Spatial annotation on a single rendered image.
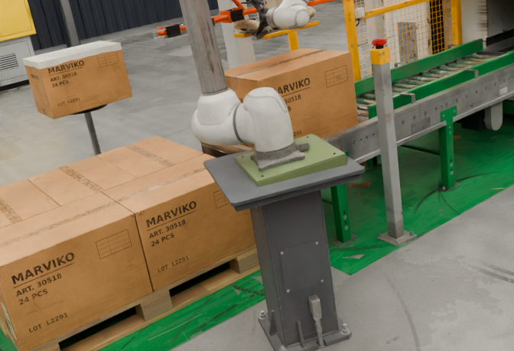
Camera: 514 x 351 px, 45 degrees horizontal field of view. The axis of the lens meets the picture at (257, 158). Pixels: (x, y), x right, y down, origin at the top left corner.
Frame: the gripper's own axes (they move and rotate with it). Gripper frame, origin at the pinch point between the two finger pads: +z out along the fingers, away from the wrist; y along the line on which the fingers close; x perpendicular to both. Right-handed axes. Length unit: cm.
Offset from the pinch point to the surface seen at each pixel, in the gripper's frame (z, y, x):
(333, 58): -8, 29, 43
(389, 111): -40, 54, 47
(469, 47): 33, 60, 207
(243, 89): 6.1, 34.0, -4.5
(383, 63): -40, 30, 45
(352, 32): 52, 31, 114
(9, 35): 736, 39, 67
